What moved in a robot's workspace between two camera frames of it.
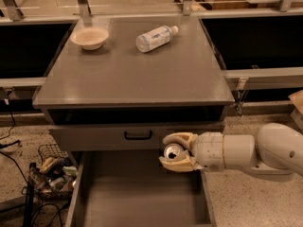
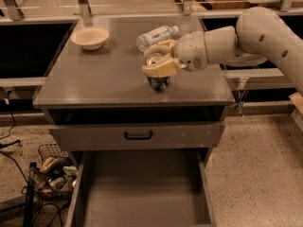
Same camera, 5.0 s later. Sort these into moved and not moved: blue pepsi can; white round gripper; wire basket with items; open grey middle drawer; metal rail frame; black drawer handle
Moved: white round gripper; blue pepsi can
Not moved: wire basket with items; metal rail frame; open grey middle drawer; black drawer handle
